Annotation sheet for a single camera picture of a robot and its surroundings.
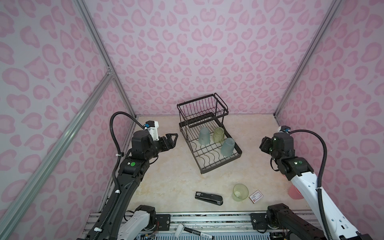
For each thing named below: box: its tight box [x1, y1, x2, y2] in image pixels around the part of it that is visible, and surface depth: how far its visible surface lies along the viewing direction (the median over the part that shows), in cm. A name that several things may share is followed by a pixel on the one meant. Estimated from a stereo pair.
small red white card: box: [248, 190, 264, 204], surface depth 82 cm
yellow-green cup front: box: [232, 183, 249, 202], surface depth 78 cm
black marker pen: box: [174, 223, 215, 240], surface depth 70 cm
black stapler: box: [195, 191, 224, 206], surface depth 80 cm
